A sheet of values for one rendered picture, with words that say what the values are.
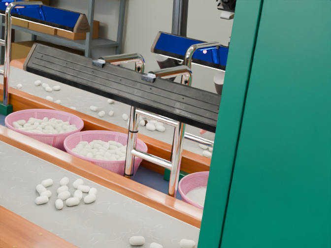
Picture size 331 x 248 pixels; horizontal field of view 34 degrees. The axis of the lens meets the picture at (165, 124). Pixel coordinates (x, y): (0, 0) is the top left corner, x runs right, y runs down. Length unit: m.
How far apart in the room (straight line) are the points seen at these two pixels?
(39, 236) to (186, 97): 0.44
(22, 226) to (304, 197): 0.78
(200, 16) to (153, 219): 3.04
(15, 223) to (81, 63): 0.41
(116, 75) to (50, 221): 0.38
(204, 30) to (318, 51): 3.69
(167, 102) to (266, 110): 0.58
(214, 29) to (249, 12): 3.61
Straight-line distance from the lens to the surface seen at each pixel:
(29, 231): 1.23
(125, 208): 1.40
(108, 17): 4.83
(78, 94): 2.36
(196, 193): 1.55
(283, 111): 0.59
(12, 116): 1.96
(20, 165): 1.61
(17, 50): 5.10
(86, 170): 1.54
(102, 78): 1.27
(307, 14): 0.57
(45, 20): 2.19
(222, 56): 1.72
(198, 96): 1.13
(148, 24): 4.55
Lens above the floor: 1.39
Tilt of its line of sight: 18 degrees down
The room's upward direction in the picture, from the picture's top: 7 degrees clockwise
